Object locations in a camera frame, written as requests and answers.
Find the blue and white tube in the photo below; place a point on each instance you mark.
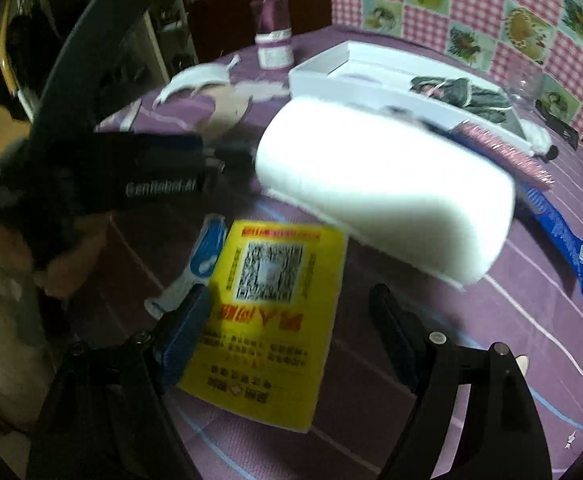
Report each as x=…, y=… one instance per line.
x=204, y=260

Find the small white plush toy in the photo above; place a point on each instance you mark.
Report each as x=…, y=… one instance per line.
x=539, y=137

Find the purple striped tablecloth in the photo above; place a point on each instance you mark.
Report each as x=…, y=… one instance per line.
x=471, y=340

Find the white box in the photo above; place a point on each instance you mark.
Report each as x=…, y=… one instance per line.
x=351, y=67

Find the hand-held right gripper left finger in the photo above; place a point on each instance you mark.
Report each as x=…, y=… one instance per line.
x=186, y=332

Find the pink checked printed cushion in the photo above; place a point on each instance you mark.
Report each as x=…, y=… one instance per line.
x=471, y=15

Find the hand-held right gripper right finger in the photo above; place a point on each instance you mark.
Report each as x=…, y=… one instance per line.
x=396, y=342

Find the dark patterned cloth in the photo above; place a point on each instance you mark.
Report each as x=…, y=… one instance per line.
x=459, y=92

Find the white shelf unit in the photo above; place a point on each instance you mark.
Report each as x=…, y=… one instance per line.
x=159, y=25

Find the clear glass cup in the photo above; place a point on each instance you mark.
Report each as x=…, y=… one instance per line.
x=521, y=82

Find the person's left hand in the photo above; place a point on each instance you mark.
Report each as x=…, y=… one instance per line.
x=69, y=255

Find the white sponge block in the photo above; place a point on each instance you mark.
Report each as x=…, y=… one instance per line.
x=386, y=190

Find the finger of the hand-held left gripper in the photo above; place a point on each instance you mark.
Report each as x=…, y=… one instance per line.
x=234, y=154

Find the blue packet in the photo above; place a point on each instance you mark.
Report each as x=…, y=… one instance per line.
x=564, y=240

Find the purple spray bottle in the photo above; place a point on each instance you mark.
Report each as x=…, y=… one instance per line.
x=271, y=30

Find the yellow packet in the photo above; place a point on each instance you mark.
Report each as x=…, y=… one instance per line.
x=271, y=320

